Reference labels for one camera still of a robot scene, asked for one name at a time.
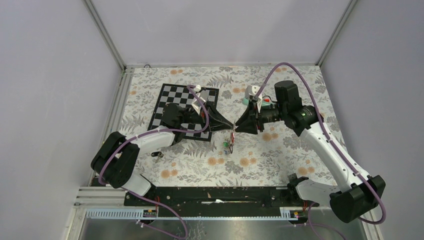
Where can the mint green flashlight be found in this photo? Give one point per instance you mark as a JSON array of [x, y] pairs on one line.
[[245, 102]]

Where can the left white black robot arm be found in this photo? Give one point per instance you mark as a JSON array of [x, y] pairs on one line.
[[115, 161]]

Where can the keyring with coloured key tags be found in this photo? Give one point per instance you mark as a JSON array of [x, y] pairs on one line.
[[229, 147]]

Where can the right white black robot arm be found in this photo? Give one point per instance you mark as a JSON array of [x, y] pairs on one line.
[[356, 192]]

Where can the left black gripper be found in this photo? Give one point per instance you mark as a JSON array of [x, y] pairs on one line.
[[216, 122]]

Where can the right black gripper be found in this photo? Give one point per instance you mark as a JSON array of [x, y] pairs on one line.
[[248, 122]]

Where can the key with black tag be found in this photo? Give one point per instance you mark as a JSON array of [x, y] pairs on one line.
[[157, 154]]

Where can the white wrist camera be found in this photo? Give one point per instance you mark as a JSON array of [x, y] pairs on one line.
[[201, 97], [255, 92]]

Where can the black white chessboard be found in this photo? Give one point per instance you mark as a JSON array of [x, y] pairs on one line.
[[180, 95]]

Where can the floral patterned table mat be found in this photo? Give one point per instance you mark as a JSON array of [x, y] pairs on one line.
[[265, 159]]

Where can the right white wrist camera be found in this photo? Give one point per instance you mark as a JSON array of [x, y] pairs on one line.
[[255, 92]]

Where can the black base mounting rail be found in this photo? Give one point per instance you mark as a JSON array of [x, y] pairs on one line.
[[220, 202]]

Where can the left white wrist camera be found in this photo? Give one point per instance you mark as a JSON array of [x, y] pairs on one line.
[[201, 97]]

